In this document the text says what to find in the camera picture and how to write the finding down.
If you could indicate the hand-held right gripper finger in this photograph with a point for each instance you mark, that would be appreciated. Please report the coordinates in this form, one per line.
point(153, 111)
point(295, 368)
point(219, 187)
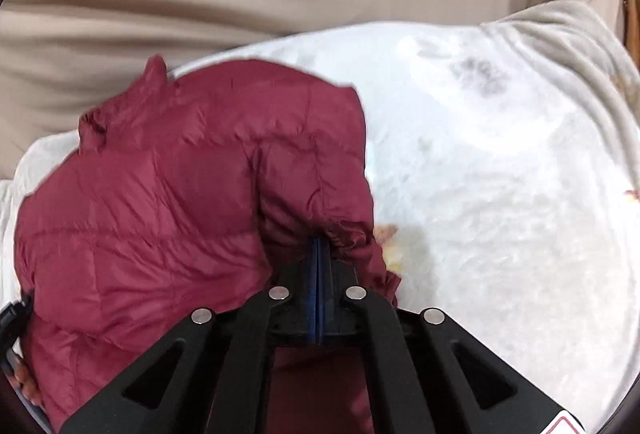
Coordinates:
point(315, 299)
point(323, 299)

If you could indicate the maroon puffer jacket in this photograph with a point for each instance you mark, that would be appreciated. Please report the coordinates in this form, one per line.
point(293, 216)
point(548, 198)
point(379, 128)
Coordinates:
point(175, 194)

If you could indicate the person's left hand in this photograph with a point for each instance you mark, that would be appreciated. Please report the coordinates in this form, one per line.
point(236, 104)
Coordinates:
point(25, 381)

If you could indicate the floral plush blanket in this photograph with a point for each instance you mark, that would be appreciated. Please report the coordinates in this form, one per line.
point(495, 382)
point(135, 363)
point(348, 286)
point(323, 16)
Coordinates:
point(500, 194)

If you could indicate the wooden frame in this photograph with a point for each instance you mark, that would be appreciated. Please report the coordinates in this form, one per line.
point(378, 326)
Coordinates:
point(628, 4)

